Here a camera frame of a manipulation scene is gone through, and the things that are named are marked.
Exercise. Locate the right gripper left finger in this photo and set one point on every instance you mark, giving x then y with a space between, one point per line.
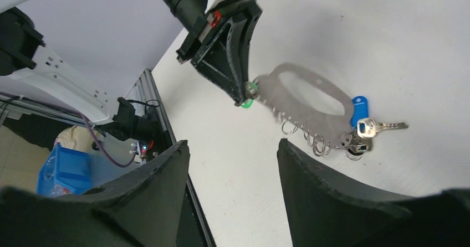
140 208

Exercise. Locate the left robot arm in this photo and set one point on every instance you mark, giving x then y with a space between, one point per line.
25 57

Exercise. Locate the green tagged key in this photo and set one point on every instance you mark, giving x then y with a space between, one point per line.
247 103

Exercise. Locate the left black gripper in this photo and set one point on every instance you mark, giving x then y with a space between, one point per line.
218 42

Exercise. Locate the keyring with keys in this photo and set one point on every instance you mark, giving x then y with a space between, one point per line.
322 131

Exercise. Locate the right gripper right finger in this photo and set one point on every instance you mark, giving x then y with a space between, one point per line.
327 208

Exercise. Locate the blue plastic bin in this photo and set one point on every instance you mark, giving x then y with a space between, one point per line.
66 171

